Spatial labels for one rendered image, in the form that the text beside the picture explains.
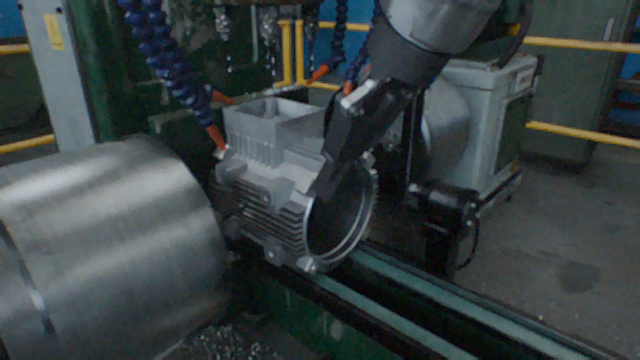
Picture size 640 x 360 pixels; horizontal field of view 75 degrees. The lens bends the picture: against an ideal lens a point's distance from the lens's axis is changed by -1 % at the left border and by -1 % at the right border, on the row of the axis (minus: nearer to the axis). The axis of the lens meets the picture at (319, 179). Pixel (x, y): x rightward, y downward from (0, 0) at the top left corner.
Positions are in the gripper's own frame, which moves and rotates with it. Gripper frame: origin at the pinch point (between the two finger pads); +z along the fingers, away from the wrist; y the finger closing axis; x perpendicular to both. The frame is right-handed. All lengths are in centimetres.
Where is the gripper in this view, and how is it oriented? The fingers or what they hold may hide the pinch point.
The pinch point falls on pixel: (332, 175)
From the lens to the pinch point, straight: 52.0
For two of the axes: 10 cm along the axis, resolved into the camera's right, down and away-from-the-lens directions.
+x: 6.5, 6.9, -3.1
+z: -3.7, 6.5, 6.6
